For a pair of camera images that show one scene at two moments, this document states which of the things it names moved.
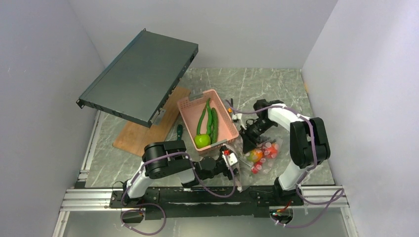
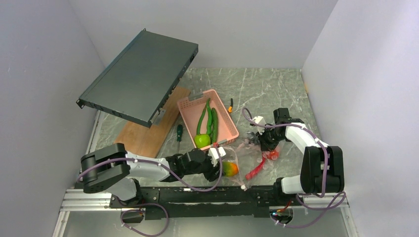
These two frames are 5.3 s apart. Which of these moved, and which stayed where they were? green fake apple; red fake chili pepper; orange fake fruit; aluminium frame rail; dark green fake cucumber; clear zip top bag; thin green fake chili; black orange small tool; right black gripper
Moved: orange fake fruit; right black gripper; red fake chili pepper
Stayed: black orange small tool; clear zip top bag; aluminium frame rail; green fake apple; dark green fake cucumber; thin green fake chili
